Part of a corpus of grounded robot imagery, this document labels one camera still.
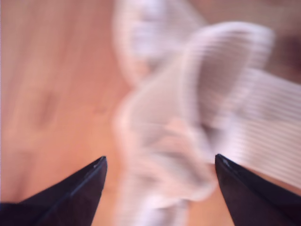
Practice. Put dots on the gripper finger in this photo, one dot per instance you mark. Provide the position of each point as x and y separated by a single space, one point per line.
254 202
77 202

